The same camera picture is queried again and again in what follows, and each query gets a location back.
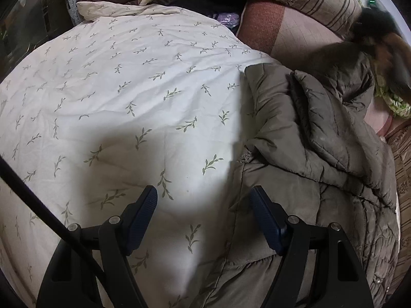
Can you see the purple cloth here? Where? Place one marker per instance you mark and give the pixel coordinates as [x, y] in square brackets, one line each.
[226, 19]

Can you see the olive quilted jacket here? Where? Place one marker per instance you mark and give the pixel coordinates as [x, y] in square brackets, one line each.
[321, 154]

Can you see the green floral cloth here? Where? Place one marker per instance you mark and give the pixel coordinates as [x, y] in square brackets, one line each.
[393, 98]

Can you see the reddish-brown cushion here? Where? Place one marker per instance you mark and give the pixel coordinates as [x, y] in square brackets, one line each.
[282, 29]

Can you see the brown patterned bedding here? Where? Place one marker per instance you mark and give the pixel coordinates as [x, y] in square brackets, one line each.
[403, 166]

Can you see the pink sheet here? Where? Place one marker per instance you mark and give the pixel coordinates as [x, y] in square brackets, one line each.
[380, 118]

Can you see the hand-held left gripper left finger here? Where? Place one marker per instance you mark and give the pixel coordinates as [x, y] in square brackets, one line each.
[143, 218]

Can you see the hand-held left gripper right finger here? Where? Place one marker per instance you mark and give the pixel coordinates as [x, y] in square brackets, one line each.
[268, 219]

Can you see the white leaf-print blanket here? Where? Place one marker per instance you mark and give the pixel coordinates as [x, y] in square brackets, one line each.
[112, 96]

